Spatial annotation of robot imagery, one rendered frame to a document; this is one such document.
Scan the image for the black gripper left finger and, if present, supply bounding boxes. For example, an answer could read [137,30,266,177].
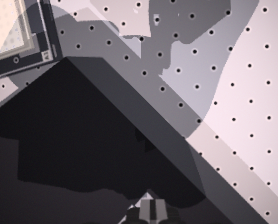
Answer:
[121,199,153,224]

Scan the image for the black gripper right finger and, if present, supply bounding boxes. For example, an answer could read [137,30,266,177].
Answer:
[153,199,186,224]

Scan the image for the grey perforated base plate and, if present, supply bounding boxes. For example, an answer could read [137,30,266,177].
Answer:
[50,0,278,224]

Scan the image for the white and dark grey lab machine with lid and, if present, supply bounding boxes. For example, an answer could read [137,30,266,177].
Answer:
[0,56,269,224]

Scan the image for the cream plate with grid of round wells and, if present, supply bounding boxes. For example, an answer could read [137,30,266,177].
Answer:
[0,0,34,60]

